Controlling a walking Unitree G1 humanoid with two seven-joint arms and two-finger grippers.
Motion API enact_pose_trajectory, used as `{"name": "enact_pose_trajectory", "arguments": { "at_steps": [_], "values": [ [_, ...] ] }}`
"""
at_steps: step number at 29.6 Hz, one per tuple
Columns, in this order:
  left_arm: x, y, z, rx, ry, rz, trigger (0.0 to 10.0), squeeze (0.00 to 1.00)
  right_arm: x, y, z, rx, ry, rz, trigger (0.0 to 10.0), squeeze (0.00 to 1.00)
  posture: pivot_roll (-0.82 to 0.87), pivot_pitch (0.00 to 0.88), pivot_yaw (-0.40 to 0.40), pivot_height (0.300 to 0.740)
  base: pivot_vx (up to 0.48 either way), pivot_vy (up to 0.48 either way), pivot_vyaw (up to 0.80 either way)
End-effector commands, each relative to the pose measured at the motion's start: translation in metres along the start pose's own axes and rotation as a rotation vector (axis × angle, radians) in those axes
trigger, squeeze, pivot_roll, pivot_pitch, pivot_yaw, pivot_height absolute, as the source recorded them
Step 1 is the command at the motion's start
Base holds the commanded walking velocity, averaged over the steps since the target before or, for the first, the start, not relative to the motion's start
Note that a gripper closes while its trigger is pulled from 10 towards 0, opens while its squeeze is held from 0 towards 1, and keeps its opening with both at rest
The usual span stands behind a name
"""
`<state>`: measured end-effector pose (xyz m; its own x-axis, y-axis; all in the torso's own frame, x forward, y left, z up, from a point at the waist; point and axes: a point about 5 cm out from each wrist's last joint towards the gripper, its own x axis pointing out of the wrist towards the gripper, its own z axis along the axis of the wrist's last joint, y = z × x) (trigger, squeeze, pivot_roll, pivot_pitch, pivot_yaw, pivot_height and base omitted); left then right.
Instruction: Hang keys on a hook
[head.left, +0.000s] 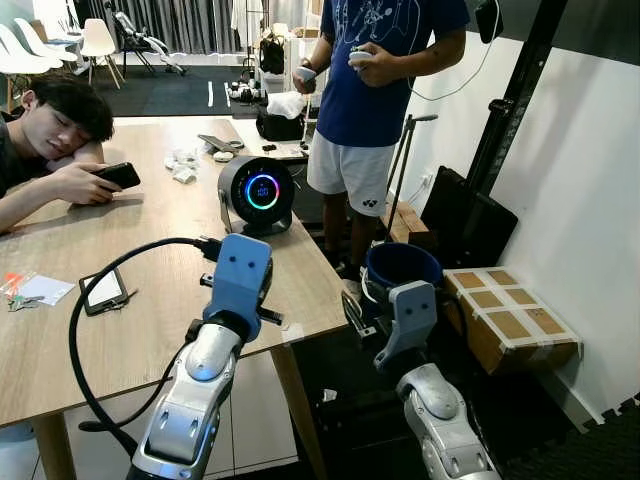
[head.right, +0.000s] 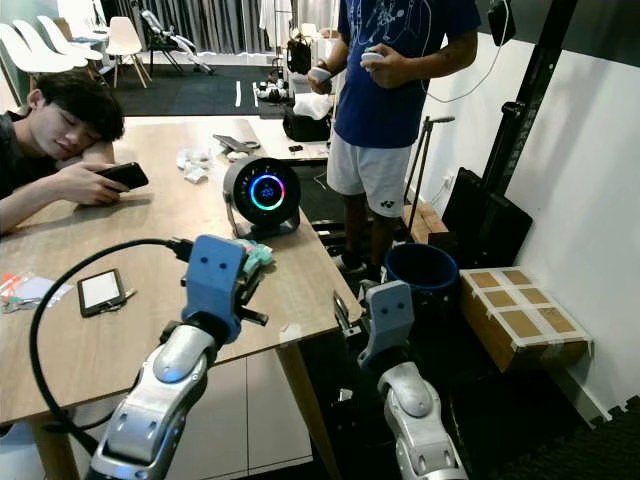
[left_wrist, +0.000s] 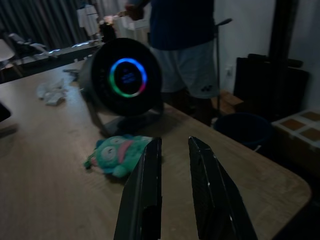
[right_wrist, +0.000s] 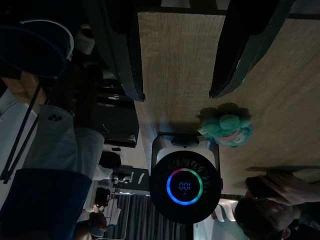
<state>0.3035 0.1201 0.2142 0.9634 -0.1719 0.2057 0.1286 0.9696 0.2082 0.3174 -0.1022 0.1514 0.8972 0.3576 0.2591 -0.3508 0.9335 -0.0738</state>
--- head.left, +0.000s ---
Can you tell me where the grey curtain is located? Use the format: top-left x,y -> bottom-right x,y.
75,0 -> 243,56

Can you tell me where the black backpack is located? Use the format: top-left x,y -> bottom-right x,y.
258,33 -> 287,77

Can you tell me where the blue bucket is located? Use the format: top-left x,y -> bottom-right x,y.
362,242 -> 445,301

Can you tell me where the black white-faced key tag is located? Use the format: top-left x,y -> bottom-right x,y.
79,267 -> 132,318

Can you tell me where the black slanted post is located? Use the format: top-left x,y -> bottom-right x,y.
465,0 -> 571,197

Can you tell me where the standing person blue shirt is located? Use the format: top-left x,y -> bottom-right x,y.
293,0 -> 471,281

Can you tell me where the white cloth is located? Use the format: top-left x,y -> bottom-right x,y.
265,90 -> 307,120

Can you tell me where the small black floor equipment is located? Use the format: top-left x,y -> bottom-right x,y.
225,80 -> 263,104

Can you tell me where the black flat panel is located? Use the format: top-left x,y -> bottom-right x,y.
420,165 -> 520,271

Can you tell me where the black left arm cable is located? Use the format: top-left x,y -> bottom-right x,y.
68,236 -> 223,456

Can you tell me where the black rug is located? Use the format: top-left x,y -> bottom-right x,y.
95,65 -> 301,119

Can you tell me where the white paper card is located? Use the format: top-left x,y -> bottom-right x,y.
18,275 -> 77,307

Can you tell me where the thin metal stand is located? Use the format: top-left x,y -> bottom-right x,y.
385,113 -> 440,241

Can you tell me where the black bag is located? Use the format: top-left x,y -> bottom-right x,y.
256,105 -> 307,142

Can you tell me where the wooden crate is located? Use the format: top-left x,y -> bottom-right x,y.
383,200 -> 438,253

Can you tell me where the taped cardboard box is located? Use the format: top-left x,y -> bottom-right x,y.
442,267 -> 584,377

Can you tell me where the black wall-hung device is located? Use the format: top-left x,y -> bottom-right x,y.
474,0 -> 505,45

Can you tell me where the seated person grey shirt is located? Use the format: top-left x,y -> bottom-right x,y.
0,75 -> 141,236

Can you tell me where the black smartphone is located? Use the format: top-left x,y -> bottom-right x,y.
92,162 -> 142,191

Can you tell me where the round black fan ring light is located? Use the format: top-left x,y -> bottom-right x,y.
217,156 -> 297,239

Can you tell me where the wooden table leg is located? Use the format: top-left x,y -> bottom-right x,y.
268,343 -> 329,480
30,413 -> 78,480

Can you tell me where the white shell chair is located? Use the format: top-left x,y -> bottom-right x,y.
80,18 -> 124,89
0,22 -> 63,106
14,17 -> 79,71

